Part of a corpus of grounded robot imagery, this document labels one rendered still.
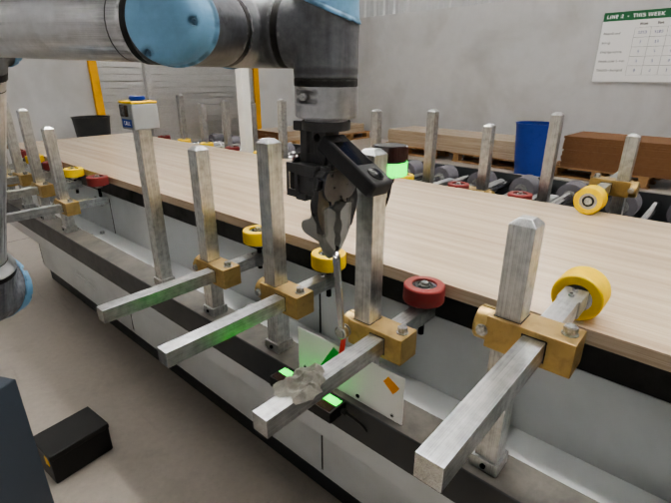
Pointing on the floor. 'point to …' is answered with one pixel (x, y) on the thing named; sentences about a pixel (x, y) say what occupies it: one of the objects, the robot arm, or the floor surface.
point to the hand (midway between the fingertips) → (335, 251)
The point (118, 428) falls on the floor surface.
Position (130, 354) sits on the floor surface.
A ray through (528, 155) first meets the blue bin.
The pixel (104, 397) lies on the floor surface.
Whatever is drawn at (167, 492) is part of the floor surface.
